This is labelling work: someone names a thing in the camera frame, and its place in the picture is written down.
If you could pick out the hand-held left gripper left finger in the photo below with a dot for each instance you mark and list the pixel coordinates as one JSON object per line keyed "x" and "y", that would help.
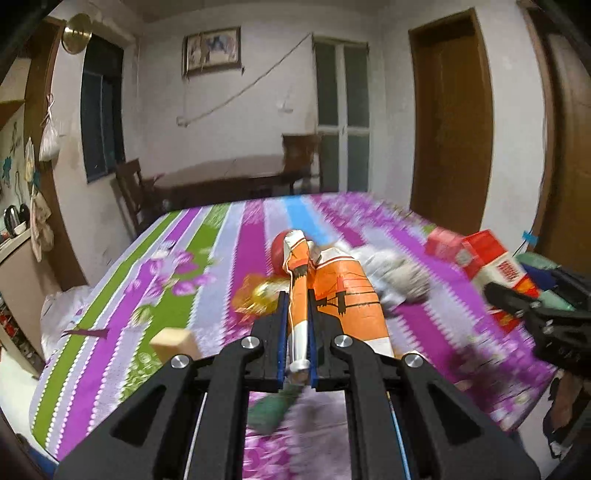
{"x": 281, "y": 332}

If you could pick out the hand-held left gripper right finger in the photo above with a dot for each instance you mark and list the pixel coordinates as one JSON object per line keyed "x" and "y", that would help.
{"x": 312, "y": 337}

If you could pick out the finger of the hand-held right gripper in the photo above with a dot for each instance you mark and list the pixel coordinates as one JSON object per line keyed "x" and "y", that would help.
{"x": 508, "y": 297}

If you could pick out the gold foil wrapper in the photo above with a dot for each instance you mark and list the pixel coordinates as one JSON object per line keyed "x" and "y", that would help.
{"x": 258, "y": 295}

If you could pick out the red and white carton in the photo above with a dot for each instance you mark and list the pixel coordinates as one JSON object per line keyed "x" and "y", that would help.
{"x": 489, "y": 256}
{"x": 443, "y": 244}

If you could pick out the orange snack bag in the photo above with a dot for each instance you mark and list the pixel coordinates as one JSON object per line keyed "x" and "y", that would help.
{"x": 341, "y": 286}

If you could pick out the green cloth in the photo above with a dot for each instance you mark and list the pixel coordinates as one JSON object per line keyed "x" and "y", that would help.
{"x": 270, "y": 410}

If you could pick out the blue tape piece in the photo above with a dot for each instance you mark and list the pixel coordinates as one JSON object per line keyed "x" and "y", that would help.
{"x": 532, "y": 237}

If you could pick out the red ball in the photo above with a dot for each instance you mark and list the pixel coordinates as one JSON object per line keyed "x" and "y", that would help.
{"x": 278, "y": 251}

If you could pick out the wooden block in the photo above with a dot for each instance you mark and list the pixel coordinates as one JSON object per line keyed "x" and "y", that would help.
{"x": 175, "y": 344}

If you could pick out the crumpled white grey cloth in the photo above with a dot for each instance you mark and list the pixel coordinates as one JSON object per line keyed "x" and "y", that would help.
{"x": 401, "y": 274}

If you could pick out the striped floral bed sheet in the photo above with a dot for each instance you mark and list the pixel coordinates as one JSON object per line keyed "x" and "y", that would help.
{"x": 138, "y": 300}

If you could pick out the brown panelled door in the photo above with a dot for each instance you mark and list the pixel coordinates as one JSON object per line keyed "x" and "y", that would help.
{"x": 572, "y": 161}

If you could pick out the dark wooden table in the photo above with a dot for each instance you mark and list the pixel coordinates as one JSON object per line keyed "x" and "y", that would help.
{"x": 221, "y": 177}

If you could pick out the brown wooden door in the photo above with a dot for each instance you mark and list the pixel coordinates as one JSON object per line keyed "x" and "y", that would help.
{"x": 448, "y": 138}

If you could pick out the wooden chair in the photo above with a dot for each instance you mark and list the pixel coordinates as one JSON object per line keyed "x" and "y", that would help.
{"x": 298, "y": 152}
{"x": 131, "y": 184}

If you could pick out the white sack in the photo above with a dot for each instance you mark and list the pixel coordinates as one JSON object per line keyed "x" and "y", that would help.
{"x": 60, "y": 309}

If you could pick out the white glass door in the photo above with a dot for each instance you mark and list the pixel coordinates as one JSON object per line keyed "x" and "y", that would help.
{"x": 355, "y": 92}

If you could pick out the hanging beige cloth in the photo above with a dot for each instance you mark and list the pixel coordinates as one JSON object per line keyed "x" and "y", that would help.
{"x": 41, "y": 221}

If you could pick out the dark window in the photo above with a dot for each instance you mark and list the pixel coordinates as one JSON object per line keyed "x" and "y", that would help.
{"x": 101, "y": 115}

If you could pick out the black electric kettle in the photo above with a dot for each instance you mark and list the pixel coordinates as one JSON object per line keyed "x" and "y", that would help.
{"x": 14, "y": 219}

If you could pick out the hanging white plastic bag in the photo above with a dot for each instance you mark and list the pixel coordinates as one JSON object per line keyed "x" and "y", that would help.
{"x": 48, "y": 141}

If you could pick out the framed wall picture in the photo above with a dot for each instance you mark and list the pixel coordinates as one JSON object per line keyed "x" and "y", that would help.
{"x": 212, "y": 48}

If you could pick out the round gold wall plate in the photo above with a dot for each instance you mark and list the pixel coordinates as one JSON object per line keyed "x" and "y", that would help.
{"x": 76, "y": 33}

